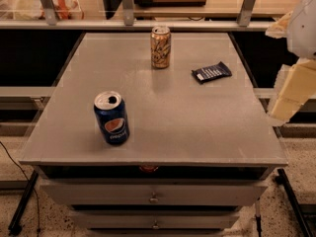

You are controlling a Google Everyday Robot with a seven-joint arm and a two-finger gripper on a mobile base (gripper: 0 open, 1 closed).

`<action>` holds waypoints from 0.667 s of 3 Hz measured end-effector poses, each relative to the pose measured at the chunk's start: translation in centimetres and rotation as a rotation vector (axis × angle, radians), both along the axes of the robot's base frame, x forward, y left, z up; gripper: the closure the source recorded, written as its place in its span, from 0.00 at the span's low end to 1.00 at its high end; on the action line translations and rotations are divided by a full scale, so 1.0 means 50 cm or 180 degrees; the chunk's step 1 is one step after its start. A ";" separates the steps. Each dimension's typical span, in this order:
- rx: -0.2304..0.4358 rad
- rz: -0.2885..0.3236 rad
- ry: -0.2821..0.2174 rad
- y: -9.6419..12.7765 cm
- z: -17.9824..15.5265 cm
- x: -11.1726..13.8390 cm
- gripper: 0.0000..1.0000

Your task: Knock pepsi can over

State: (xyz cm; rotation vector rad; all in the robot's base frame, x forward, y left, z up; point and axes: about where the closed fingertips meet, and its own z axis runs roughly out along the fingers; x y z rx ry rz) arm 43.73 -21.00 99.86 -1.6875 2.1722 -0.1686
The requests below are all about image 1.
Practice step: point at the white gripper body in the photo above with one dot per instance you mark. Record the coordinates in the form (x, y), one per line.
(303, 29)

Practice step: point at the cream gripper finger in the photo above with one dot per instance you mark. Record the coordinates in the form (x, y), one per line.
(278, 29)
(294, 86)

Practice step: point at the blue pepsi can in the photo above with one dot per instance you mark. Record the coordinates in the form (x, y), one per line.
(111, 115)

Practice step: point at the gold patterned drink can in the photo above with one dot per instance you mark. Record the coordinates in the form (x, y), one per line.
(160, 40)

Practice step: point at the dark blue snack packet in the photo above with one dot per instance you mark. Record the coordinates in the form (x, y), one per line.
(210, 73)

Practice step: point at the right black stand leg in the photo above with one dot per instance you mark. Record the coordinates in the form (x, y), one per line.
(305, 213)

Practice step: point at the black stand leg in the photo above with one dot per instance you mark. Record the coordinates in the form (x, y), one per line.
(305, 213)
(14, 227)

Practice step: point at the grey drawer cabinet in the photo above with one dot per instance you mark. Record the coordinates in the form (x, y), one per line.
(204, 149)

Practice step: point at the top drawer metal knob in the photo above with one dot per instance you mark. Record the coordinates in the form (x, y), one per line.
(153, 199)

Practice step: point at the drawer metal knob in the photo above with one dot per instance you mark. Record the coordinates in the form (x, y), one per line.
(153, 199)
(155, 225)

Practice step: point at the lower drawer metal knob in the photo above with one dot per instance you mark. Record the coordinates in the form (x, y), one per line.
(155, 225)

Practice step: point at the orange white plastic bag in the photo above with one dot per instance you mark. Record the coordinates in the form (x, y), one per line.
(67, 9)

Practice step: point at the clear plastic bin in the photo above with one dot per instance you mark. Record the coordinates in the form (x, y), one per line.
(21, 10)

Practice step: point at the left black stand leg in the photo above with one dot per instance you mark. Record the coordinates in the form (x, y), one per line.
(14, 227)

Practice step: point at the right metal shelf bracket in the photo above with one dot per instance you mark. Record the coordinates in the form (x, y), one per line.
(245, 14)

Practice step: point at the metal shelf bracket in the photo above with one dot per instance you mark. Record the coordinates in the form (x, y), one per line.
(49, 12)
(245, 14)
(128, 15)

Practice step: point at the middle metal shelf bracket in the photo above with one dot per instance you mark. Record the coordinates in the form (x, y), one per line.
(128, 15)

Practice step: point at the left metal shelf bracket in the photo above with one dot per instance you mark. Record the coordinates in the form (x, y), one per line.
(49, 12)

